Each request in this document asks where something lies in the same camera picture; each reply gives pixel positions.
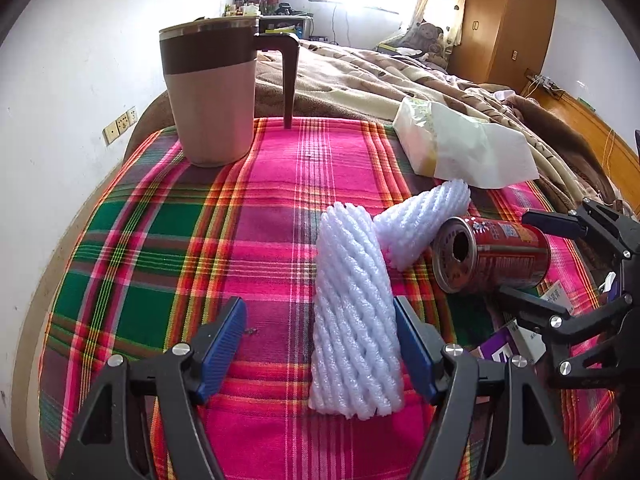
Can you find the plaid pink green bedsheet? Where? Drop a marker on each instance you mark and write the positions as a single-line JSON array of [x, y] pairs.
[[169, 242]]

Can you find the orange wooden wardrobe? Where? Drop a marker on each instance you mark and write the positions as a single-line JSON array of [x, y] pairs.
[[503, 41]]

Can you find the cluttered shelf desk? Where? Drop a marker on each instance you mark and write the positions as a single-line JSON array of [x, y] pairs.
[[273, 16]]

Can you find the wall power socket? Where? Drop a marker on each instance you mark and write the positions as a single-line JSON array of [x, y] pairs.
[[120, 125]]

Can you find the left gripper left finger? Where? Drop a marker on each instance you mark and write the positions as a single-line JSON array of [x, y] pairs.
[[110, 437]]

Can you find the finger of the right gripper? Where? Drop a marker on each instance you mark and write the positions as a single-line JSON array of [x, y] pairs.
[[567, 226], [531, 312]]

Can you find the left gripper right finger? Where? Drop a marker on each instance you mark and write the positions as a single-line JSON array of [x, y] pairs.
[[523, 438]]

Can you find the brown teddy bear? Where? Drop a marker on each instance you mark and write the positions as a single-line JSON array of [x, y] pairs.
[[429, 43]]

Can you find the wooden headboard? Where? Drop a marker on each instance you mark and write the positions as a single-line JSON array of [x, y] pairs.
[[619, 161]]

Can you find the white purple ointment box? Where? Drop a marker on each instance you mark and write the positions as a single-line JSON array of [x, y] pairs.
[[513, 340]]

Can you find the pink brown travel mug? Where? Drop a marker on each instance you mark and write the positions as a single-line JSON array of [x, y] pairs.
[[209, 67]]

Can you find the white foam net sleeve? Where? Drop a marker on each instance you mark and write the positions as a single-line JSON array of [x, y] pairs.
[[355, 365], [405, 230]]

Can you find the red drink can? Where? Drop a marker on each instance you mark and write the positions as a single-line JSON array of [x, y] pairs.
[[473, 254]]

